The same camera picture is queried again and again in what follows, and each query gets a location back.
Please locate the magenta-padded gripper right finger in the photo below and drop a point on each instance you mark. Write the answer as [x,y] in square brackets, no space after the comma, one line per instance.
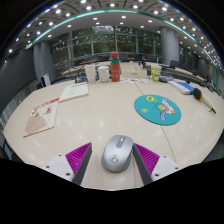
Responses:
[148,158]

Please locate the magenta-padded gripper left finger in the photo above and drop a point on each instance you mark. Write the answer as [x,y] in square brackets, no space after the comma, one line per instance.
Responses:
[78,156]

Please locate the silver computer mouse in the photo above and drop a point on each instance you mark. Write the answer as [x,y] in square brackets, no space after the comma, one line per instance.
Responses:
[116,155]

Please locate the round teal cartoon mouse pad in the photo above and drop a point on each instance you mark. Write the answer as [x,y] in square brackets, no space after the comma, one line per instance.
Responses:
[153,111]

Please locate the red and white booklet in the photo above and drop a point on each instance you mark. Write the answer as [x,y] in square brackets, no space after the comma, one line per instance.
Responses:
[41,116]

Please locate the white paper document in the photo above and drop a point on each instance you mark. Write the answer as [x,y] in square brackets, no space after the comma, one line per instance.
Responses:
[74,91]

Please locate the blue and white book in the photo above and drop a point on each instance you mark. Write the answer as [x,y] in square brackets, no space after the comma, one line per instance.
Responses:
[181,87]

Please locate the colourful sticker sheet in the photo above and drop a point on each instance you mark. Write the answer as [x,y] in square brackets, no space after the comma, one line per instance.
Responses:
[135,80]

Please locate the black and yellow microphone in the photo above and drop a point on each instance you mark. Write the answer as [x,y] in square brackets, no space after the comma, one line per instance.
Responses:
[197,94]

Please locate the dark grey device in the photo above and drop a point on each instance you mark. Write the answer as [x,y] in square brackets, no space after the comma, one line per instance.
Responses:
[166,78]

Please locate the tall white cup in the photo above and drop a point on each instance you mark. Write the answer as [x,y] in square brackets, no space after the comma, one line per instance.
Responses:
[90,74]

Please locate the printed paper cup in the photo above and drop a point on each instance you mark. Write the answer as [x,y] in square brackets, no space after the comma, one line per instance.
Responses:
[156,73]

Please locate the white lidded mug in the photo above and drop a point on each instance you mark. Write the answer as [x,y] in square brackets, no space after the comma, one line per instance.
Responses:
[103,74]

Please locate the red bottle with green band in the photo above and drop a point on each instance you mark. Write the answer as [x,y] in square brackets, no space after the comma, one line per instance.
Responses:
[115,70]

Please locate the dark office chairs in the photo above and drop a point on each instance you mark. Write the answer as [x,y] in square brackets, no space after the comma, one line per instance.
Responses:
[174,63]

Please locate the ceiling lights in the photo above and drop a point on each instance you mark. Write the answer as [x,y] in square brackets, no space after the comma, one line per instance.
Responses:
[88,7]

